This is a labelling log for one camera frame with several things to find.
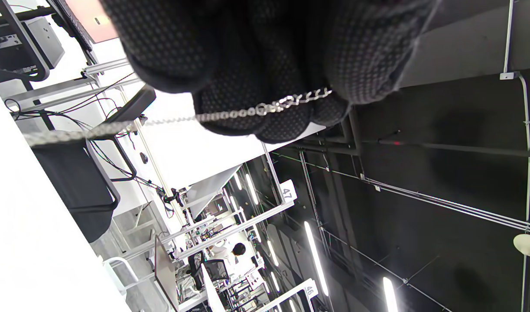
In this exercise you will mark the pink laptop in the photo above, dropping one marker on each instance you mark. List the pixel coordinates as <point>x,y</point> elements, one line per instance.
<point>89,17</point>

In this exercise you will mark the white hanging sign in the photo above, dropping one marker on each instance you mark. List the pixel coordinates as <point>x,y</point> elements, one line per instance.
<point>287,191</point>
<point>310,289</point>

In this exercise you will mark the person's left hand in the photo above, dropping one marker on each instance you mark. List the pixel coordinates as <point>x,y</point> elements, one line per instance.
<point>269,43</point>

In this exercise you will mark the black computer tower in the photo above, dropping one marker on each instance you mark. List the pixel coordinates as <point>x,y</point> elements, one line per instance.
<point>48,43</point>

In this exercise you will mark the round white ceiling fixture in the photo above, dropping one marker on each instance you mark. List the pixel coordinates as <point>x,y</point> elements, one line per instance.
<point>529,245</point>

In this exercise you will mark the long ceiling light strip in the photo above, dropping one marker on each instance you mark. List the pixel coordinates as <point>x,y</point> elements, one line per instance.
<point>389,294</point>
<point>314,255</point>

